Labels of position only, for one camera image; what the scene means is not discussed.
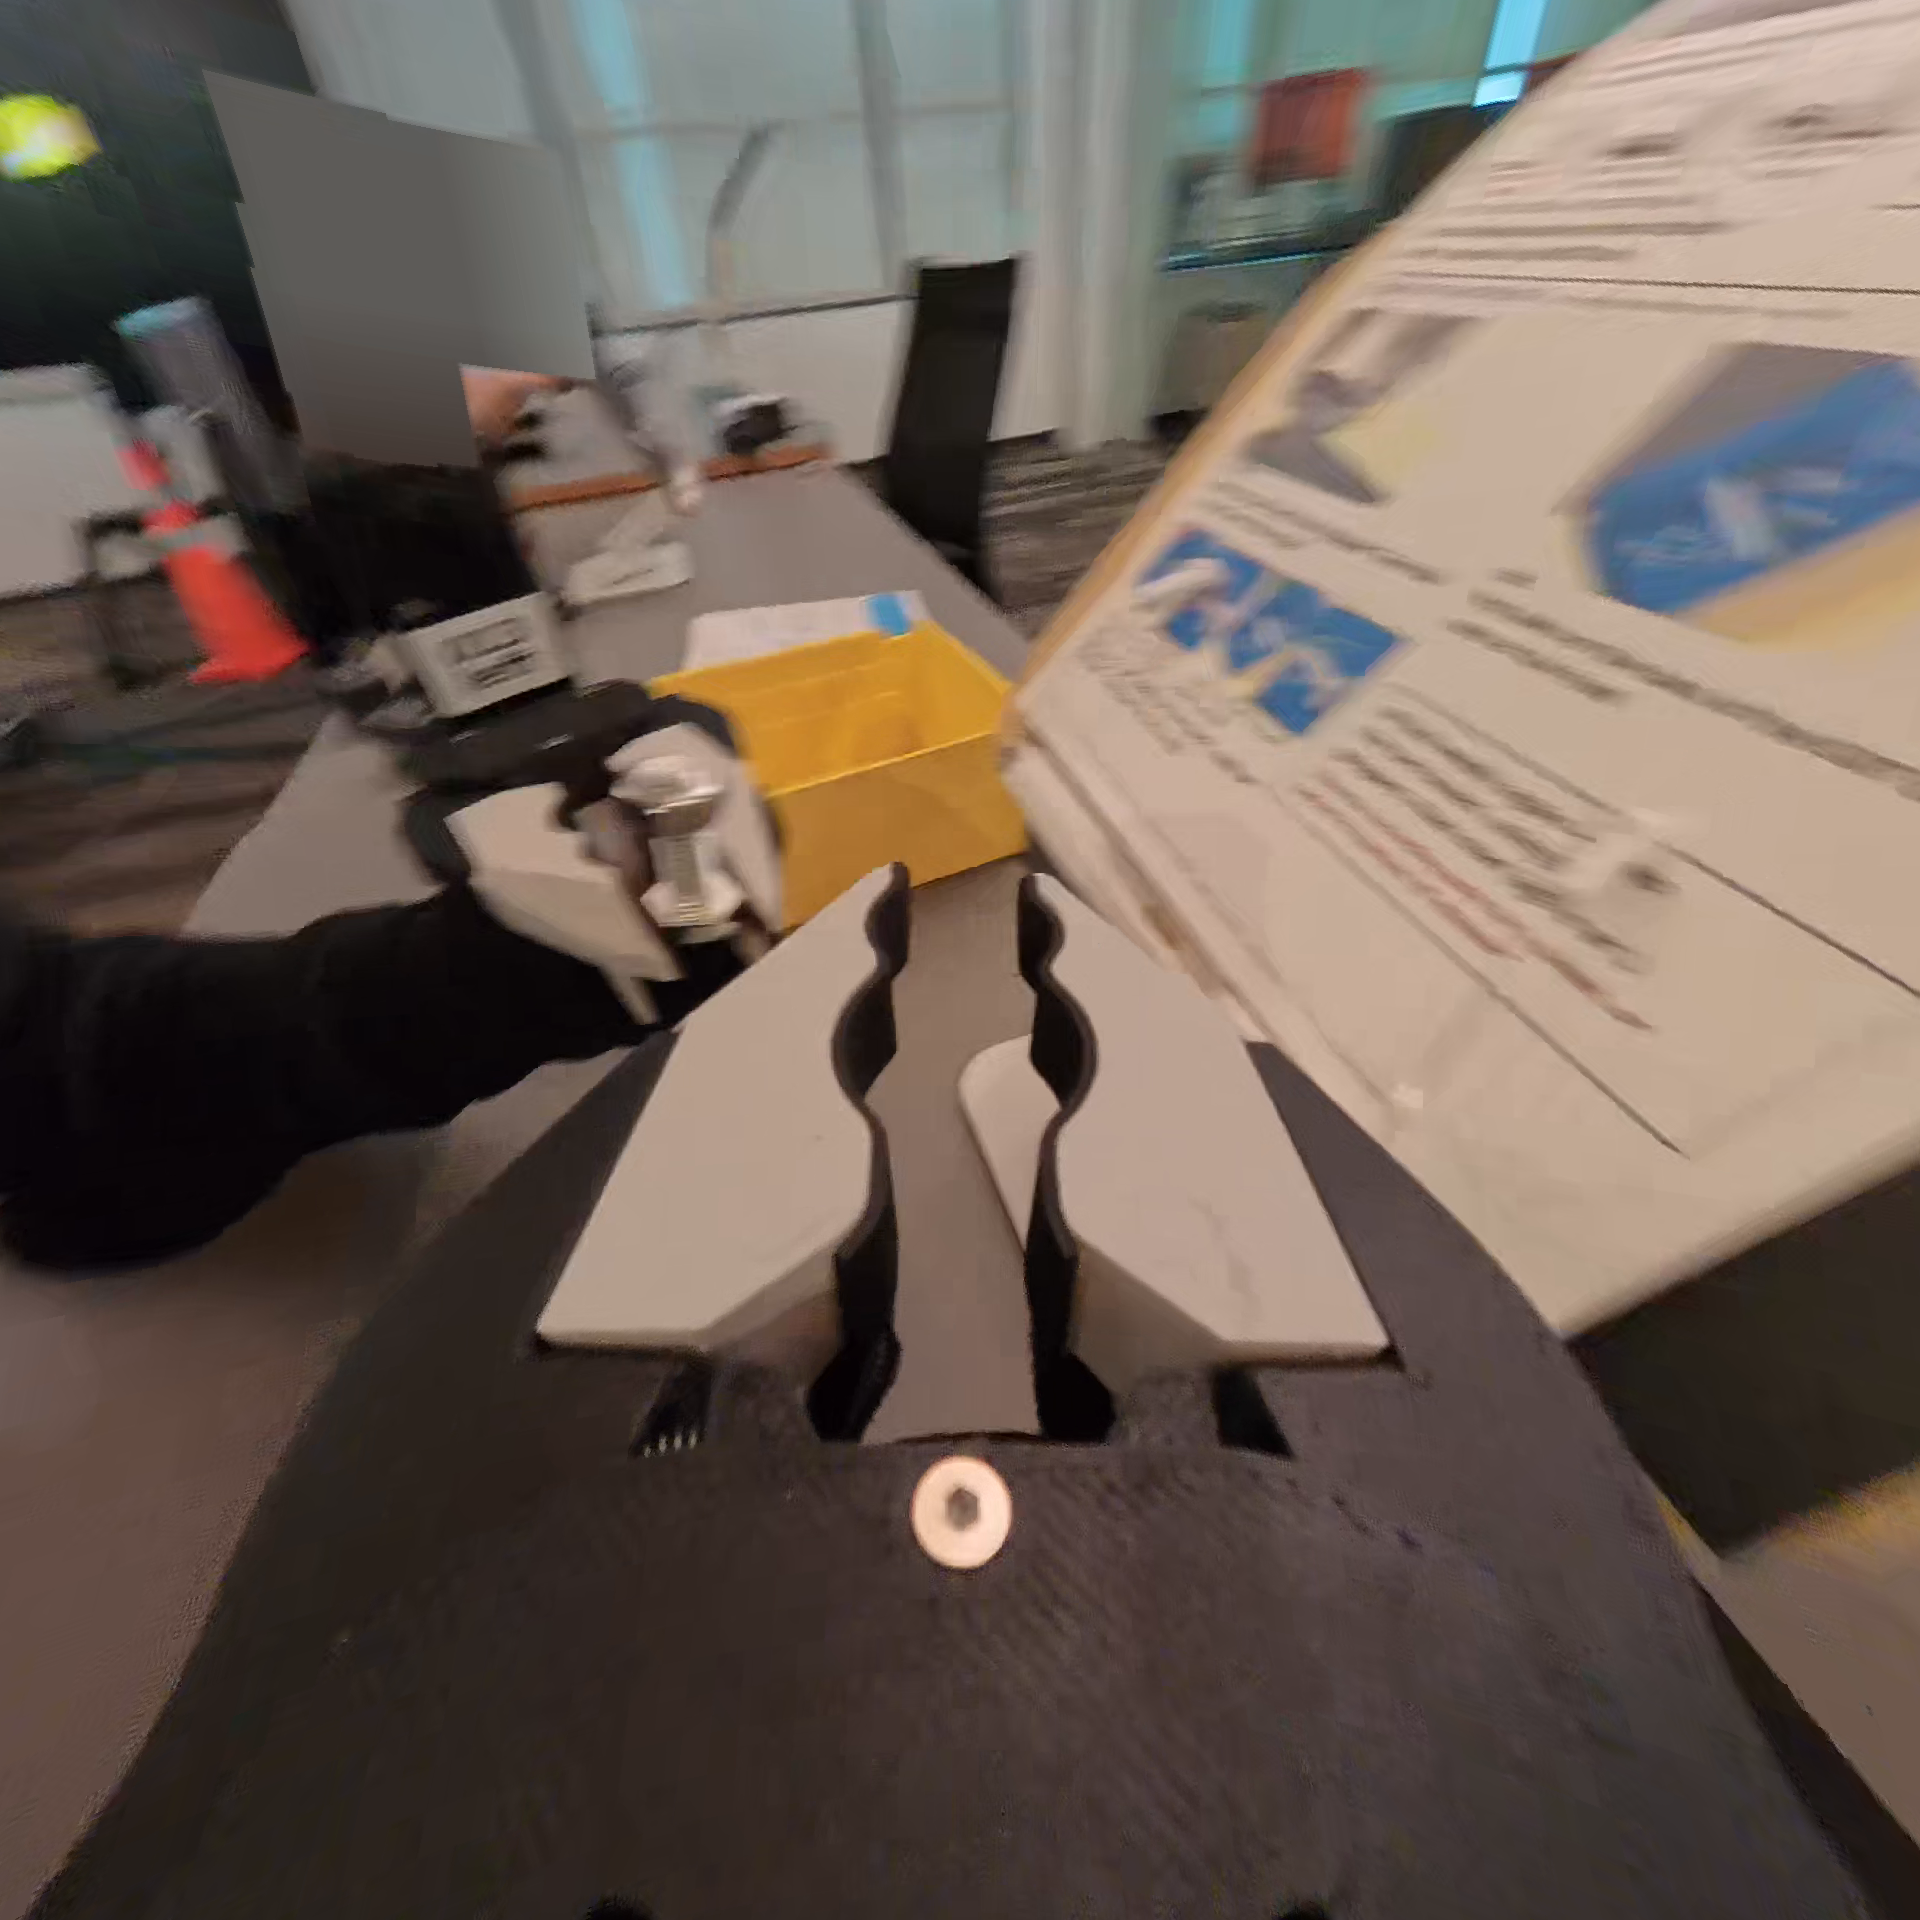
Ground person's left hand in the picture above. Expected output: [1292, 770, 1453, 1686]
[307, 883, 662, 1120]

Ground orange traffic cone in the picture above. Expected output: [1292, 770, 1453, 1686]
[127, 435, 309, 683]

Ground wire sheet clip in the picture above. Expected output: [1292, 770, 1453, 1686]
[1569, 810, 1683, 910]

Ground white leaflet blue label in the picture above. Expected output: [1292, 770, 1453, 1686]
[689, 589, 932, 676]

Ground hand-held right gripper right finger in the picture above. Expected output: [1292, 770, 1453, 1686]
[1014, 870, 1393, 1434]

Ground silver hex bolt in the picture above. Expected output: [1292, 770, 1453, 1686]
[609, 754, 725, 899]

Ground curved document stand board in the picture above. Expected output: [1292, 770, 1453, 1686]
[997, 0, 1920, 1561]

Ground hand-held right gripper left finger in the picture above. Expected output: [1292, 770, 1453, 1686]
[535, 864, 917, 1434]

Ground yellow plastic bin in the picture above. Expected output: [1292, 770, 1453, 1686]
[644, 621, 1038, 929]

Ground black office chair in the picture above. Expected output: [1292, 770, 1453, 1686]
[885, 256, 1022, 594]

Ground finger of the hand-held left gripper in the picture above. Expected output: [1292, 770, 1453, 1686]
[449, 787, 689, 1029]
[643, 724, 794, 946]

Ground printed instruction sheet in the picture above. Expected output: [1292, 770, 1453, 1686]
[1019, 0, 1920, 1321]

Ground person's left forearm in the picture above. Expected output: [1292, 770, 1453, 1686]
[0, 922, 453, 1273]

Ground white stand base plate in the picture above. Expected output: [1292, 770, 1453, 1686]
[958, 1030, 1052, 1254]

